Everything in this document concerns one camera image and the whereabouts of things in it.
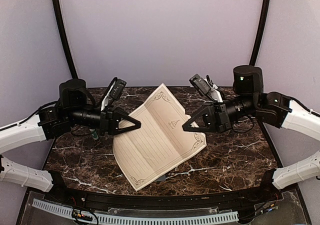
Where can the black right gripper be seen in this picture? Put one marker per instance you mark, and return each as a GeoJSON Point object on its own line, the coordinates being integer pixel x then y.
{"type": "Point", "coordinates": [216, 119]}

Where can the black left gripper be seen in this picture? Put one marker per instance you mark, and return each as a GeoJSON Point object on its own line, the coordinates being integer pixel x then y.
{"type": "Point", "coordinates": [110, 122]}

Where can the beige letter sheet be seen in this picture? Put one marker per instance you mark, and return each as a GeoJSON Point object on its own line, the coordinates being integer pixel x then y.
{"type": "Point", "coordinates": [160, 144]}

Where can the grey paper envelope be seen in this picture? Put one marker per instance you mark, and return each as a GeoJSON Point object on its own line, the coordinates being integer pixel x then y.
{"type": "Point", "coordinates": [161, 178]}

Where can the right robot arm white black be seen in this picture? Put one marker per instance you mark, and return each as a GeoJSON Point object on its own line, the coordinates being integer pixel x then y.
{"type": "Point", "coordinates": [273, 108]}

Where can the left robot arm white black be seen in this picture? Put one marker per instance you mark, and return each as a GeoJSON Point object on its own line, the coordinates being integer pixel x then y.
{"type": "Point", "coordinates": [75, 106]}

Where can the green white glue stick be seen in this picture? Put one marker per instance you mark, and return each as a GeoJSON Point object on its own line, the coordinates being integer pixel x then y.
{"type": "Point", "coordinates": [94, 134]}

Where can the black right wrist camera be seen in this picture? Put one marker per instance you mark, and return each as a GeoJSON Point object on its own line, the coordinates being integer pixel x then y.
{"type": "Point", "coordinates": [200, 84]}

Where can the white slotted cable duct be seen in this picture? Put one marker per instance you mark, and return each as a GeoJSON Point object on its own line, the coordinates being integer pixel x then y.
{"type": "Point", "coordinates": [68, 212]}

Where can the black right frame post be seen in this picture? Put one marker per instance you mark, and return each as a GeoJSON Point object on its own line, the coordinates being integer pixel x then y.
{"type": "Point", "coordinates": [260, 32]}

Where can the black frame post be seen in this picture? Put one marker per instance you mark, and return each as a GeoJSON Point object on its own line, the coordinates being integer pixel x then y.
{"type": "Point", "coordinates": [63, 38]}
{"type": "Point", "coordinates": [260, 32]}

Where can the black left frame post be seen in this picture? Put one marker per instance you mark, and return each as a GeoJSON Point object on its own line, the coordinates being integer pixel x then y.
{"type": "Point", "coordinates": [63, 38]}

